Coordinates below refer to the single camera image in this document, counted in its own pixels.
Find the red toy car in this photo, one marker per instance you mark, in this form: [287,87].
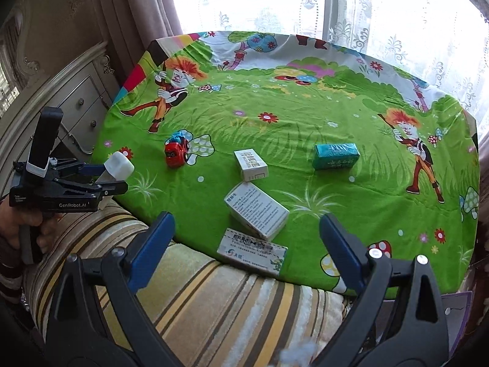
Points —
[177,153]

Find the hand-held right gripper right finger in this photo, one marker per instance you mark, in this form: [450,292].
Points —
[344,248]

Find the mauve patterned drape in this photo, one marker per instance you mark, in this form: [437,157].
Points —
[133,7]

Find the teal box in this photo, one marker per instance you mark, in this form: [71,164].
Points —
[336,156]

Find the white lace curtain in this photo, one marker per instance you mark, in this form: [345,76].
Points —
[401,15]

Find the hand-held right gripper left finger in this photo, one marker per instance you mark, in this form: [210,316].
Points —
[152,244]

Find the white rounded container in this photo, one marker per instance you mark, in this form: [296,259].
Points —
[119,166]

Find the person's left hand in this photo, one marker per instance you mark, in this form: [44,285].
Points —
[9,233]

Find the white box blue green print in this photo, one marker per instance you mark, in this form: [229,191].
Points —
[248,253]

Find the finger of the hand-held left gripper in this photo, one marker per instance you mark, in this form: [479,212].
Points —
[112,190]
[93,170]

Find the small white box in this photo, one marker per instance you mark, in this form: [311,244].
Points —
[250,164]

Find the striped plush cushion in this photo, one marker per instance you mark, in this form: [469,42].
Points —
[210,306]

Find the large white box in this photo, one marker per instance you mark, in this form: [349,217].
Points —
[256,210]

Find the green cartoon printed cloth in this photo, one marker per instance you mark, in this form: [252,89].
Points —
[286,122]

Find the white carved dresser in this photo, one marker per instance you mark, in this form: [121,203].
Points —
[76,95]

